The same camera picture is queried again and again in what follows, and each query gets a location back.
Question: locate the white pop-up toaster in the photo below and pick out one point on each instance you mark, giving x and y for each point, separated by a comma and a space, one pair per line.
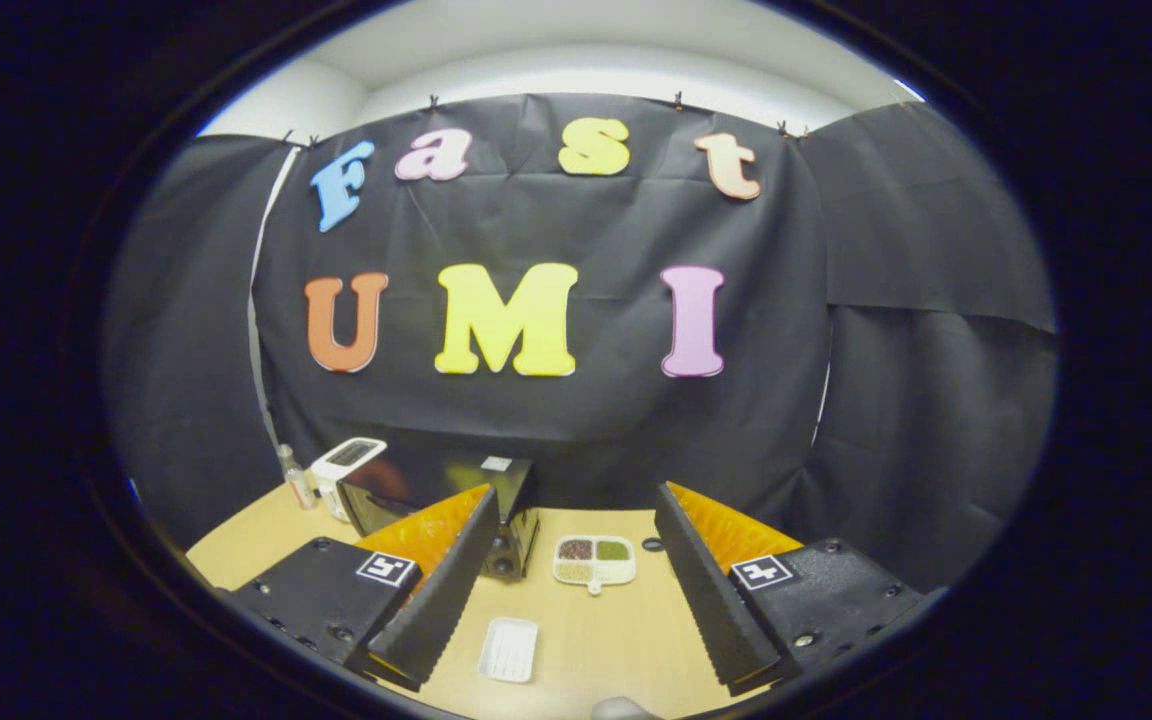
341, 465

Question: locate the small white rectangular tray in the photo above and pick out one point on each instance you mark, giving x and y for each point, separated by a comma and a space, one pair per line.
508, 650

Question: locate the small clear bottle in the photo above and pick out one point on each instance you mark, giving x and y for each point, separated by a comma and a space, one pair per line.
296, 488

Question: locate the black toaster oven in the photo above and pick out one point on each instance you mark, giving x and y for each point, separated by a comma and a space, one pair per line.
436, 475

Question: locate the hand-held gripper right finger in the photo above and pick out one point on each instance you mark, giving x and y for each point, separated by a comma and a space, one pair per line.
711, 590

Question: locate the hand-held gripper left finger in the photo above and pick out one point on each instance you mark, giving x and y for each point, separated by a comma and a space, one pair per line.
446, 590

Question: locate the white divided grain plate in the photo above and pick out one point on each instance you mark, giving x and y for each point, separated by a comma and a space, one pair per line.
591, 562

